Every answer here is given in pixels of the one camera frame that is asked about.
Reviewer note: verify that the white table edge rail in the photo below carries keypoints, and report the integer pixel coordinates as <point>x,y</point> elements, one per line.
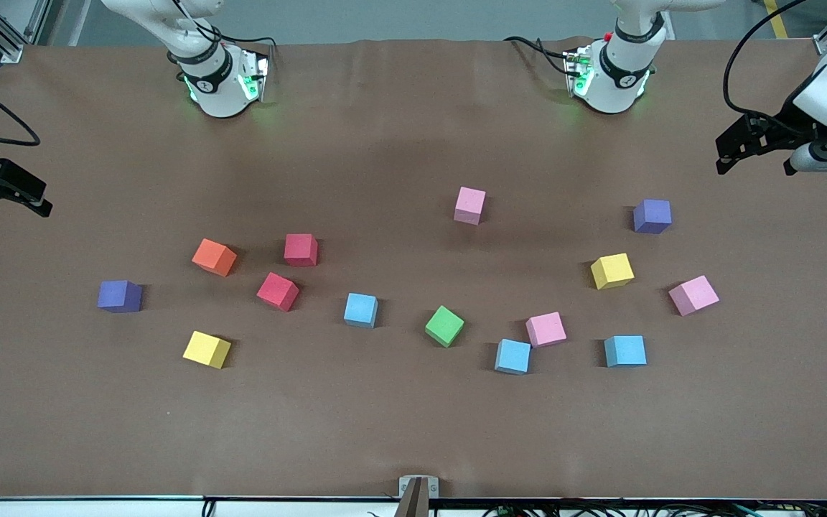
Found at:
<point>97,508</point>

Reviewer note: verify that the left arm base connector plate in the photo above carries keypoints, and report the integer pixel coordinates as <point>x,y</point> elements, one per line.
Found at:
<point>577,72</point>

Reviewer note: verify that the red foam cube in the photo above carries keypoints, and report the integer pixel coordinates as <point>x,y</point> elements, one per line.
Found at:
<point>278,291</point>
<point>301,249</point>

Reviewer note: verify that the right arm base connector plate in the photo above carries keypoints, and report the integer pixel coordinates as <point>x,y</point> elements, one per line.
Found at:
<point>259,72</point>

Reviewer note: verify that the blue foam cube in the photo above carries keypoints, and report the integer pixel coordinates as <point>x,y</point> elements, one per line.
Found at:
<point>625,350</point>
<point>512,356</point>
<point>360,309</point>

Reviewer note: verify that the green foam cube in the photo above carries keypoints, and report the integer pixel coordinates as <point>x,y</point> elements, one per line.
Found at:
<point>444,325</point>

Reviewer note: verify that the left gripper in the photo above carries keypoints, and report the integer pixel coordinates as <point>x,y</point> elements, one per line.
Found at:
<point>781,123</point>

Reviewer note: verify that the purple foam cube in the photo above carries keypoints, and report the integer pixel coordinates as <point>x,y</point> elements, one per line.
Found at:
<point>652,215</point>
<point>119,296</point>

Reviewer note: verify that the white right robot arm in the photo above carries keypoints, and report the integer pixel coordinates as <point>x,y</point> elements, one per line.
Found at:
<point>220,93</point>

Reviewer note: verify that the orange foam cube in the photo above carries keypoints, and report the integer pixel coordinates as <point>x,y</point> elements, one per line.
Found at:
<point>214,256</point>

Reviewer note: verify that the pink foam cube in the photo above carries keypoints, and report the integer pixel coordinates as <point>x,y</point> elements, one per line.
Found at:
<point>693,295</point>
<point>546,329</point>
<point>469,205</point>

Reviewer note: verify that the yellow foam cube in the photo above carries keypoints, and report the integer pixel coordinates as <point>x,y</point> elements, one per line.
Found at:
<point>611,271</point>
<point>207,349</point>

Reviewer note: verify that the brown table mat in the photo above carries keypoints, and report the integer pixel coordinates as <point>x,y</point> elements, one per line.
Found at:
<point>413,431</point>

